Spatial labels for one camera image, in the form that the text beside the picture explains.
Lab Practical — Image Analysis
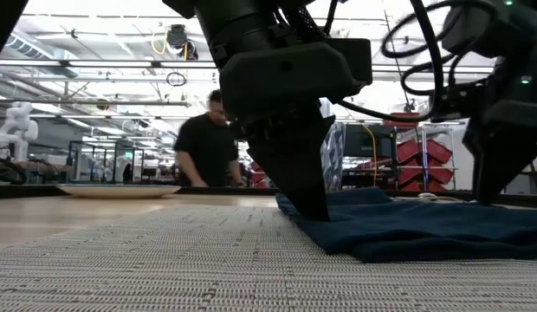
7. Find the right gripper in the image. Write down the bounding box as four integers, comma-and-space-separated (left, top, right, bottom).
430, 60, 537, 205

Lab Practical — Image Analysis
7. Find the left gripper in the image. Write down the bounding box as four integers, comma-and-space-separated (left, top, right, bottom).
218, 41, 355, 222

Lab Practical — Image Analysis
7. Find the dark blue cloth napkin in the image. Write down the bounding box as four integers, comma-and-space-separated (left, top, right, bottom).
275, 186, 537, 264

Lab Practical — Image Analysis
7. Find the grey woven placemat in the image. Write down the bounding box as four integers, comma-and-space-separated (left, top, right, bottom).
0, 205, 537, 312

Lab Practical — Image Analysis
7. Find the blue patterned plate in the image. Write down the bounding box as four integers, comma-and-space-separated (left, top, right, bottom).
55, 183, 182, 200

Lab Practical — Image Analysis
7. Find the clear ribbed drinking glass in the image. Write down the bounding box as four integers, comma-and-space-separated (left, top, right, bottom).
320, 122, 346, 194

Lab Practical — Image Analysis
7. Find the red tilted storage bin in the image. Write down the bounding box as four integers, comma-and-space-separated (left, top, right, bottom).
398, 166, 454, 192
397, 138, 454, 165

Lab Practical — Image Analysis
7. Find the silver spoon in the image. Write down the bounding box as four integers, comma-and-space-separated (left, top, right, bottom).
417, 192, 467, 204

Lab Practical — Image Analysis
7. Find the black monitor box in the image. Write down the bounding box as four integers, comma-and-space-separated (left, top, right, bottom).
354, 124, 398, 158

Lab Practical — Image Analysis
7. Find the person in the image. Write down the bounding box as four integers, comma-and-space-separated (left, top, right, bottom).
172, 88, 248, 188

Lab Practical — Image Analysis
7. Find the red flat storage bin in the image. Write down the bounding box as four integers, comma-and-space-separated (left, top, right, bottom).
383, 111, 421, 127

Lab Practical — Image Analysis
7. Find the long ceiling light bar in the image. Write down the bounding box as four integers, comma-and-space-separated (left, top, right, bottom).
0, 59, 217, 71

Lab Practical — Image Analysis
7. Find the yellow hanging cable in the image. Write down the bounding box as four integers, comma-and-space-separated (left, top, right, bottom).
361, 124, 378, 187

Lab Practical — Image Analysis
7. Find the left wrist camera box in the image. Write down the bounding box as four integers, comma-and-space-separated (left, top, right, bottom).
324, 37, 373, 99

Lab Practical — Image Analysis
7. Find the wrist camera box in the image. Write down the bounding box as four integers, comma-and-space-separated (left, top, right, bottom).
324, 37, 373, 99
441, 3, 512, 57

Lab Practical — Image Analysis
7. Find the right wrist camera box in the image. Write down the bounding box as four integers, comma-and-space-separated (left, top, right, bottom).
441, 3, 512, 57

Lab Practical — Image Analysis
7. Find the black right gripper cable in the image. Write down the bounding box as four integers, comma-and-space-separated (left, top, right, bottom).
380, 0, 499, 96

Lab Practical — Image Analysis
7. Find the black ceiling cable reel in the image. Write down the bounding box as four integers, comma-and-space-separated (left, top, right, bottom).
166, 23, 199, 61

